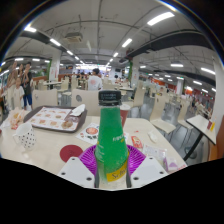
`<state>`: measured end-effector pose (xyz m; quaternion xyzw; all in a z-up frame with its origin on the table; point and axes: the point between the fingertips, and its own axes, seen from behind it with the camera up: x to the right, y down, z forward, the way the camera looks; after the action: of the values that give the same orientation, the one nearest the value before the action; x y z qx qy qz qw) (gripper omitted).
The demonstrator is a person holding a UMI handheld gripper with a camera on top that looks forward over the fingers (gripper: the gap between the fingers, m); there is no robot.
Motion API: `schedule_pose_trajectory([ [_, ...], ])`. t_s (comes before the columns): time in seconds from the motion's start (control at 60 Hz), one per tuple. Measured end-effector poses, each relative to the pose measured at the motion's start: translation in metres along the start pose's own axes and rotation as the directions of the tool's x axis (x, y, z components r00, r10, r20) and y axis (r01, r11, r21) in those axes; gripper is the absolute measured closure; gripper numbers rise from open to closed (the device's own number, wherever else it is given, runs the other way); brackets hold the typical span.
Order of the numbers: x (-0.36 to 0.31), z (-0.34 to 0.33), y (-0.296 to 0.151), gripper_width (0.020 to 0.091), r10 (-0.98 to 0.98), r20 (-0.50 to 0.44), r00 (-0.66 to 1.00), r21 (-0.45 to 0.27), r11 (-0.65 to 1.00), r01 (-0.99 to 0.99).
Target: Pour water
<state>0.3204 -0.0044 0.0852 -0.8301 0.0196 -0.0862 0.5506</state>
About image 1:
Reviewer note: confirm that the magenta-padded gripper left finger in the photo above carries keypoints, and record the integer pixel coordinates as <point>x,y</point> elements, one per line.
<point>75,170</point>

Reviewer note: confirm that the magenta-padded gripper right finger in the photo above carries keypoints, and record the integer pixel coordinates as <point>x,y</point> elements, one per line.
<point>146,170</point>

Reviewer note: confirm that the green drink bottle black cap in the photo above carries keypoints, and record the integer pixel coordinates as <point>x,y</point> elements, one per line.
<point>111,140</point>

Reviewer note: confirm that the clear plastic bag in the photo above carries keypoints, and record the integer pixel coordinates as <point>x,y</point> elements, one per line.
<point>155,154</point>

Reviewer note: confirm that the flat round red coaster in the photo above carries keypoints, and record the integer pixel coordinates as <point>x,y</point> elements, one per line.
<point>69,152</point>

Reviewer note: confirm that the red ketchup packet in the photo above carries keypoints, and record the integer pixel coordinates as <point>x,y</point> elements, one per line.
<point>137,142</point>

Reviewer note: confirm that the small white sauce packet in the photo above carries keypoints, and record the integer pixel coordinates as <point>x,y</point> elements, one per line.
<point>152,137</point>

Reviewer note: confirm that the colourful printed leaflet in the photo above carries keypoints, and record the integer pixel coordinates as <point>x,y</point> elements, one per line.
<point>88,133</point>

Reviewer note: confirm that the dark brown food tray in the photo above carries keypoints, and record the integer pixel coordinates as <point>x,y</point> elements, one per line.
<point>81,121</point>

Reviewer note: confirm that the printed paper tray liner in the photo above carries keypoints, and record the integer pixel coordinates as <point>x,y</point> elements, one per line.
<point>50,118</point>

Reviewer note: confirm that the red paper cup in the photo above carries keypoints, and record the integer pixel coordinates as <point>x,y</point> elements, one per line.
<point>125,115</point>

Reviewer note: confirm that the white polka dot mug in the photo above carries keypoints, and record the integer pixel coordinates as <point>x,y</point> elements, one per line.
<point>26,135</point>

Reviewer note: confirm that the crumpled white napkin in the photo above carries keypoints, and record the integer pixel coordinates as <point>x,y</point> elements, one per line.
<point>77,110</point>

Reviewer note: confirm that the white square dining table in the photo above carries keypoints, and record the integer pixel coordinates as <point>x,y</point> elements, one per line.
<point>200,123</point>

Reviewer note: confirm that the group of beige chairs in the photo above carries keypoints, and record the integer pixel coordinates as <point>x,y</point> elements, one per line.
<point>139,96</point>

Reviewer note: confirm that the orange bench seat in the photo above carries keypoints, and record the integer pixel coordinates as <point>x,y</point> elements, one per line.
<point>218,143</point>

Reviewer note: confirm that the small red cup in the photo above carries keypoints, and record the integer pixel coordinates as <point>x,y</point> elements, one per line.
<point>209,125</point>

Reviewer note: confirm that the ceiling air conditioner unit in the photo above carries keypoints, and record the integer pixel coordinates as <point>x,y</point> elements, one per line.
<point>73,37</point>

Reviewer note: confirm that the ceiling light strips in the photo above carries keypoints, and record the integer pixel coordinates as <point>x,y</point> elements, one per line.
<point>160,18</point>

